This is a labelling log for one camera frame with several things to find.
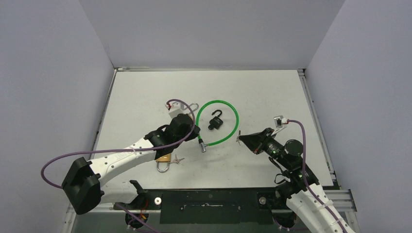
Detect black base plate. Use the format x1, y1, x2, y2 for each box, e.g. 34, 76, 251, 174
113, 187, 298, 227

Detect cable lock silver keys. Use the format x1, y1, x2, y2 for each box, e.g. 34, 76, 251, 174
236, 130, 241, 144

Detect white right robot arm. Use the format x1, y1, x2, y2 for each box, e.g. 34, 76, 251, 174
237, 128, 353, 233

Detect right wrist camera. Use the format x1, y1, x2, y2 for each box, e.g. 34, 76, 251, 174
274, 116, 288, 133

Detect green cable lock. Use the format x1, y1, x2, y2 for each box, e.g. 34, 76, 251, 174
195, 100, 240, 153

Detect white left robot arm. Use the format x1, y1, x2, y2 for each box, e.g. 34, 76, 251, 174
62, 114, 201, 215

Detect short brass padlock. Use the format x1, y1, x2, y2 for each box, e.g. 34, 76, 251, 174
156, 153, 171, 173

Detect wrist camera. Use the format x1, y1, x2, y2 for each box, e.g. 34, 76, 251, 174
165, 101, 184, 118
274, 116, 288, 133

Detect black combination padlock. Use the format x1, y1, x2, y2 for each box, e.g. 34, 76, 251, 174
208, 109, 223, 131

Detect long shackle brass padlock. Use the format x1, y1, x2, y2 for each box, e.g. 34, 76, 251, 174
184, 103, 199, 122

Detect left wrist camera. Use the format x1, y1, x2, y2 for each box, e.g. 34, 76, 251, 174
165, 101, 184, 118

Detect small silver key bunch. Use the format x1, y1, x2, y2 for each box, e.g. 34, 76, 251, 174
171, 154, 185, 164

